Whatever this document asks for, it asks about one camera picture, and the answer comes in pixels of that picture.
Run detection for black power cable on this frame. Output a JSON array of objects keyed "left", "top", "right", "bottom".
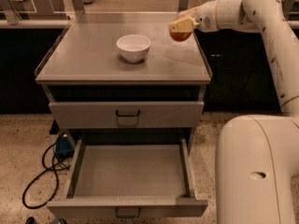
[{"left": 21, "top": 142, "right": 71, "bottom": 210}]

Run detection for white ceramic bowl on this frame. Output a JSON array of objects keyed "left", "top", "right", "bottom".
[{"left": 117, "top": 35, "right": 151, "bottom": 63}]

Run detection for red apple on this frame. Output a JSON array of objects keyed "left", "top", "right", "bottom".
[{"left": 170, "top": 32, "right": 191, "bottom": 42}]

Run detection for black top drawer handle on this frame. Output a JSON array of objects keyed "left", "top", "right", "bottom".
[{"left": 115, "top": 109, "right": 140, "bottom": 118}]

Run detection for closed grey top drawer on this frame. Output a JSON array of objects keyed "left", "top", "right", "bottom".
[{"left": 50, "top": 102, "right": 204, "bottom": 129}]

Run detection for grey background table left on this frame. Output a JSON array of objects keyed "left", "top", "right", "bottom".
[{"left": 10, "top": 0, "right": 66, "bottom": 20}]

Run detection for black middle drawer handle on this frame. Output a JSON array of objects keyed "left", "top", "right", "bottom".
[{"left": 115, "top": 207, "right": 141, "bottom": 218}]

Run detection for white horizontal rail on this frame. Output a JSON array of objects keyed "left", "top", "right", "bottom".
[{"left": 0, "top": 19, "right": 299, "bottom": 30}]

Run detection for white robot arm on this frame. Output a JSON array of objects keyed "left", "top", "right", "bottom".
[{"left": 168, "top": 0, "right": 299, "bottom": 224}]

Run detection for open grey middle drawer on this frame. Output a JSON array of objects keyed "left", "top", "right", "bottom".
[{"left": 47, "top": 140, "right": 208, "bottom": 219}]

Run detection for blue power adapter box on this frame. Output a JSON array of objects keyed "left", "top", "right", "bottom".
[{"left": 54, "top": 134, "right": 74, "bottom": 158}]

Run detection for grey metal drawer cabinet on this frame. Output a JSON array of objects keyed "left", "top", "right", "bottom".
[{"left": 34, "top": 11, "right": 213, "bottom": 219}]

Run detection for far left metal post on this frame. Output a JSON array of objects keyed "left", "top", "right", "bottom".
[{"left": 0, "top": 0, "right": 20, "bottom": 25}]

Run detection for black drawer handle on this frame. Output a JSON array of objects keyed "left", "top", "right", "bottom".
[
  {"left": 115, "top": 109, "right": 140, "bottom": 118},
  {"left": 115, "top": 207, "right": 141, "bottom": 218}
]

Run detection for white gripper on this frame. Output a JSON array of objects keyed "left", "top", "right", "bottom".
[{"left": 168, "top": 0, "right": 219, "bottom": 33}]

